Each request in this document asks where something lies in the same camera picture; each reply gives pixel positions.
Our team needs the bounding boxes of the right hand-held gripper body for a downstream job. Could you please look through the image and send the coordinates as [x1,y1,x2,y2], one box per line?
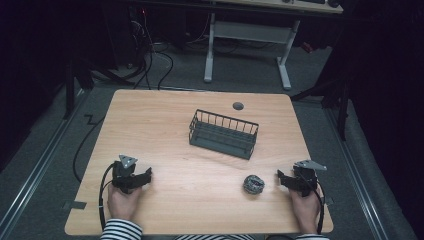
[292,159,328,198]

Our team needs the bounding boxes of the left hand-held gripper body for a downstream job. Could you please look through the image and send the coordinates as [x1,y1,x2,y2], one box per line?
[111,153,139,195]

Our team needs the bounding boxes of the person's left hand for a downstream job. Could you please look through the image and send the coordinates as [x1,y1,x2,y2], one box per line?
[107,184,143,222]

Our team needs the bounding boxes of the person's right hand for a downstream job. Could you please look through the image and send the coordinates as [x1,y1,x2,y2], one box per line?
[288,187,322,234]

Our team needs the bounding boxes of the steel wool scouring ball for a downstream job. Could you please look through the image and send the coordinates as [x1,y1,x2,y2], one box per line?
[242,174,266,196]

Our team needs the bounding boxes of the grey floor tape strip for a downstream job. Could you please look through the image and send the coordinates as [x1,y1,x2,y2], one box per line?
[62,200,88,211]

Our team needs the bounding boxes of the black metal stand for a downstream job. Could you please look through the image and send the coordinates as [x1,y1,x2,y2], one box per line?
[289,74,352,142]
[62,58,96,121]

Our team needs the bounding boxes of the person's striped shirt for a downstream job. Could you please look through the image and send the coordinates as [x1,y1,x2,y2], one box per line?
[173,233,257,240]

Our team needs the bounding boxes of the white-legged wooden desk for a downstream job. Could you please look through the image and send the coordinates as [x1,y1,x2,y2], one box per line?
[203,0,344,92]

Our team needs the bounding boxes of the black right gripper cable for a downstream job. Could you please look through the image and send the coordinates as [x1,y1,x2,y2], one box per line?
[299,171,326,235]

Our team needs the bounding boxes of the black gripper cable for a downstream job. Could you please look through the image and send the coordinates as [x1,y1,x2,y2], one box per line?
[97,162,116,232]
[299,171,326,235]

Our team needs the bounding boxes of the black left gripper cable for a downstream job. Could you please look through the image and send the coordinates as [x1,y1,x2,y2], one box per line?
[97,162,116,232]

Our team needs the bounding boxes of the black floor cable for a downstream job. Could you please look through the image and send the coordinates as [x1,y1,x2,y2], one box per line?
[72,114,106,184]

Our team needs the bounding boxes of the metal floor rail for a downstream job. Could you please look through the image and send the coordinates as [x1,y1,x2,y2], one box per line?
[0,89,88,236]
[323,105,390,240]

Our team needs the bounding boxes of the dark grey wire basket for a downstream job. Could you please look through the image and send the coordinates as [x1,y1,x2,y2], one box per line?
[188,108,260,161]

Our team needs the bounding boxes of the bundle of black cables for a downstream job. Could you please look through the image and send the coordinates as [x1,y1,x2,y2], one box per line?
[128,13,175,92]

